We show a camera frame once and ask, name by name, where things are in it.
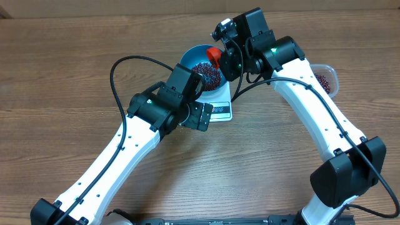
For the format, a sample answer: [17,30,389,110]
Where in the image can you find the white digital kitchen scale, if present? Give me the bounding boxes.
[197,81,233,123]

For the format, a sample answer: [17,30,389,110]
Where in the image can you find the clear plastic container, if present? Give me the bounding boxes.
[310,64,339,98]

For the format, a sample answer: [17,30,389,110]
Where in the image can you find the red beans in bowl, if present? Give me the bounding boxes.
[192,62,222,91]

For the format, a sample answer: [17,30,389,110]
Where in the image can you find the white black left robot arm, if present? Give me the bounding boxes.
[30,82,213,224]

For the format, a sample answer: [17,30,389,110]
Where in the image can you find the teal plastic bowl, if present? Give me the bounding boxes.
[180,44,227,84]

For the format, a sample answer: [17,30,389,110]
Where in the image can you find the red scoop blue handle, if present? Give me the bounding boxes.
[206,47,222,69]

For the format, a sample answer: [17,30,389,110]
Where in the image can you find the red adzuki beans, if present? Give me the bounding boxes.
[315,74,331,94]

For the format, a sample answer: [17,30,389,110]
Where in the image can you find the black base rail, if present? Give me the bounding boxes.
[106,209,356,225]

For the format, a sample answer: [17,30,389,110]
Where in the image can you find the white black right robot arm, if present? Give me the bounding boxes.
[211,28,386,224]

